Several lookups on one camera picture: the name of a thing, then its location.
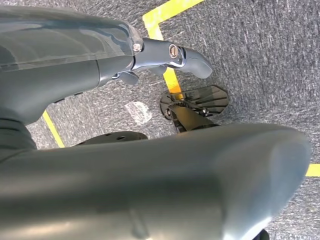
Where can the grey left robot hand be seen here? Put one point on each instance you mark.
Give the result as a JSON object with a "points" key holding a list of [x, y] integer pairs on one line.
{"points": [[62, 43]]}

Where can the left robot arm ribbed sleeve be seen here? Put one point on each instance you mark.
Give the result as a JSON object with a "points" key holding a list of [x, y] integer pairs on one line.
{"points": [[15, 136]]}

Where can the white floor sticker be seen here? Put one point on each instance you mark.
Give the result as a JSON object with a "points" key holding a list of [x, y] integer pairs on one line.
{"points": [[139, 112]]}

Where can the yellow floor tape line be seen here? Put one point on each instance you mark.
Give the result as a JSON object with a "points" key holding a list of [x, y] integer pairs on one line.
{"points": [[155, 20], [313, 170]]}

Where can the black robot foot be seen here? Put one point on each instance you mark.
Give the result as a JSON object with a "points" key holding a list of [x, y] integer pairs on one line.
{"points": [[200, 99]]}

